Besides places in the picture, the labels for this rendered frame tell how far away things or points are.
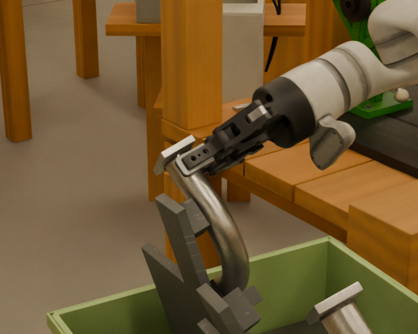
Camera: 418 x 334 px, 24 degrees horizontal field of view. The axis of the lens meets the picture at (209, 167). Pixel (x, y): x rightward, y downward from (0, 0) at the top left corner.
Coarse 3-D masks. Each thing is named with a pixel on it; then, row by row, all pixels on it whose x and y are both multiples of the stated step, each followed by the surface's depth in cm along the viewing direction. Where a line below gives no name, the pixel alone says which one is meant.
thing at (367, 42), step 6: (336, 0) 198; (336, 6) 199; (342, 18) 198; (348, 24) 197; (348, 30) 197; (366, 30) 195; (366, 36) 195; (366, 42) 195; (372, 42) 194; (372, 48) 194
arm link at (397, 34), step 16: (400, 0) 111; (416, 0) 110; (384, 16) 110; (400, 16) 108; (416, 16) 106; (384, 32) 111; (400, 32) 110; (416, 32) 106; (384, 48) 112; (400, 48) 111; (416, 48) 110
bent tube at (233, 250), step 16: (176, 144) 100; (192, 144) 102; (160, 160) 101; (176, 176) 101; (192, 176) 101; (192, 192) 100; (208, 192) 100; (208, 208) 100; (224, 208) 101; (224, 224) 100; (224, 240) 100; (240, 240) 101; (224, 256) 101; (240, 256) 101; (224, 272) 103; (240, 272) 102; (224, 288) 106; (240, 288) 105
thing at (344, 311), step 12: (348, 288) 73; (360, 288) 73; (324, 300) 73; (336, 300) 73; (348, 300) 75; (312, 312) 74; (324, 312) 73; (336, 312) 74; (348, 312) 74; (312, 324) 77; (324, 324) 75; (336, 324) 74; (348, 324) 74; (360, 324) 74
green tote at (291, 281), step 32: (256, 256) 128; (288, 256) 130; (320, 256) 133; (352, 256) 128; (256, 288) 129; (288, 288) 132; (320, 288) 135; (384, 288) 123; (64, 320) 116; (96, 320) 118; (128, 320) 120; (160, 320) 123; (288, 320) 134; (384, 320) 124; (416, 320) 118
